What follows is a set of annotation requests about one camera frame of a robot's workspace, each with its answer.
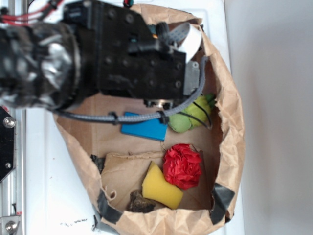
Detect blue rectangular block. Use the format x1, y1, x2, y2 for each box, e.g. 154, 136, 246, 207
121, 119, 168, 141

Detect white flat ribbon cable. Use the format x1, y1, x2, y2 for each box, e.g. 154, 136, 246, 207
170, 22, 203, 61

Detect yellow sponge piece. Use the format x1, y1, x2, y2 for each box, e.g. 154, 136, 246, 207
142, 161, 183, 210

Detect grey braided cable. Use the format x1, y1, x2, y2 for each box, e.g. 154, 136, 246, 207
52, 56, 208, 124

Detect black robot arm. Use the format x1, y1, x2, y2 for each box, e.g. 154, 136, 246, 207
0, 0, 199, 110

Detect black metal bracket plate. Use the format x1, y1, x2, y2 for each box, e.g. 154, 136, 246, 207
0, 106, 16, 183

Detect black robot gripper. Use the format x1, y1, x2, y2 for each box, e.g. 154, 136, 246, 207
63, 0, 199, 107

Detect dark brown rock lump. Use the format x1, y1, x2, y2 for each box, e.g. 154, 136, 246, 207
127, 190, 156, 213

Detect brown paper bag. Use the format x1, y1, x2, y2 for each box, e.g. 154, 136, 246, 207
53, 3, 246, 235

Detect aluminium frame rail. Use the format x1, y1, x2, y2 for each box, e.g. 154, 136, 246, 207
0, 0, 26, 235

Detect red crumpled paper ball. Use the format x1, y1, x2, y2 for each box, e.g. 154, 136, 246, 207
163, 143, 202, 190

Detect red and black wire bundle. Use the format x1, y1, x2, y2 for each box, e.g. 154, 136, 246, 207
0, 0, 66, 25

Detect green plush toy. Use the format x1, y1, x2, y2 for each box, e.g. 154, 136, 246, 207
168, 93, 216, 133

